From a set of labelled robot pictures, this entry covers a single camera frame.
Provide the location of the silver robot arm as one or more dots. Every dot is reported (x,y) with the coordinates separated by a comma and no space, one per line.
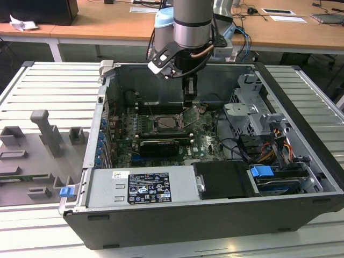
(192,27)

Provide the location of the hard disk in blue carrier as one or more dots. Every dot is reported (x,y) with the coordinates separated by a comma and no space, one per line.
(260,171)

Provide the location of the green RAM stick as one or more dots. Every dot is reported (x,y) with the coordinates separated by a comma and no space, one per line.
(16,177)

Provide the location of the black RAM slot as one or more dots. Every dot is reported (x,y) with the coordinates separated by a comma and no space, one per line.
(161,110)
(164,134)
(161,106)
(164,138)

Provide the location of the white paper sheet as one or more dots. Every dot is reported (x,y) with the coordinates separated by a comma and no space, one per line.
(289,18)

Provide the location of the black graphics card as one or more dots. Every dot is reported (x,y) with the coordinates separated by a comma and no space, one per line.
(158,149)

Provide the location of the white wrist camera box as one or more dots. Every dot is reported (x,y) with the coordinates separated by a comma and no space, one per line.
(156,67)

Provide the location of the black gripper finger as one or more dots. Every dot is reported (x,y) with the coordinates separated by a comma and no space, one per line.
(194,86)
(186,88)

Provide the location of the black box on desk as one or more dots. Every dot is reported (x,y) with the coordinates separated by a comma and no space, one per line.
(37,12)

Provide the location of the crumpled white paper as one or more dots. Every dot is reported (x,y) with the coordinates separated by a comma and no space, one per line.
(22,24)

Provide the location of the green motherboard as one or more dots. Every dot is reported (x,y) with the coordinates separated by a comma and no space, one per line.
(207,139)

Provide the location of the silver metal drive cage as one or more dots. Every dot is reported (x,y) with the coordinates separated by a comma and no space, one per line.
(242,110)

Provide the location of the expansion slot bracket panel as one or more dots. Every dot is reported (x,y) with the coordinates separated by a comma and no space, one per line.
(100,142)

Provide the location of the grey power supply unit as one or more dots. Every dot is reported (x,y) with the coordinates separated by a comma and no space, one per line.
(107,188)

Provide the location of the CPU socket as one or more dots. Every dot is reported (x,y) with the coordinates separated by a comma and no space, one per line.
(153,122)

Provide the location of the blue case latch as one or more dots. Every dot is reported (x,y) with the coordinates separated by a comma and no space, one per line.
(66,192)

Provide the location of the wooden desk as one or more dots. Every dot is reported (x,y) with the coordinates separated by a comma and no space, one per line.
(107,21)

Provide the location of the grey parts rack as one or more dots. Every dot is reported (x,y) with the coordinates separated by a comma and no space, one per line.
(32,161)

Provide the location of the black open PC case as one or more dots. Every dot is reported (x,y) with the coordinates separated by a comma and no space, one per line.
(188,225)

